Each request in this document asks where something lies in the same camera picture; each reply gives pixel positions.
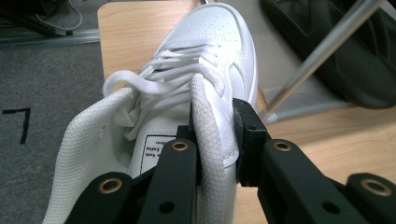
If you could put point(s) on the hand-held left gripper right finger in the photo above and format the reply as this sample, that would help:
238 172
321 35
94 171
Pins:
250 149

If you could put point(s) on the metal frame shoe rack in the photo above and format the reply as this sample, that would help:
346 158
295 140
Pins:
317 53

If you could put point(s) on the metal floor rail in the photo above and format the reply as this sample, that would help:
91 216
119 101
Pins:
46 39

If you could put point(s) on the white sneaker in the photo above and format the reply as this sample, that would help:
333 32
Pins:
214 31

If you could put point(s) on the dark stand base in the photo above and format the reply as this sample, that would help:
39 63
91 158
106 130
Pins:
28 15

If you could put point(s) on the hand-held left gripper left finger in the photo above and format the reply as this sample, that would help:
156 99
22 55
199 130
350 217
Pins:
193 124

